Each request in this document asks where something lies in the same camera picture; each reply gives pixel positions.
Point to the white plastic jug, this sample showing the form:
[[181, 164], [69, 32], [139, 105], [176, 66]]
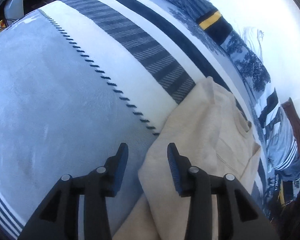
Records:
[[13, 11]]

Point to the navy yellow striped pillow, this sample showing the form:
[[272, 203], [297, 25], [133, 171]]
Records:
[[279, 147]]

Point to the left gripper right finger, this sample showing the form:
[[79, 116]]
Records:
[[217, 203]]

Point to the white crumpled cloth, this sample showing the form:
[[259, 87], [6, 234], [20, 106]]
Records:
[[253, 38]]

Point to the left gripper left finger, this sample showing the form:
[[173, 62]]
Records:
[[57, 216]]

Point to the beige knit sweater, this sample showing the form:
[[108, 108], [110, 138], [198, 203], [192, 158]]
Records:
[[208, 128]]

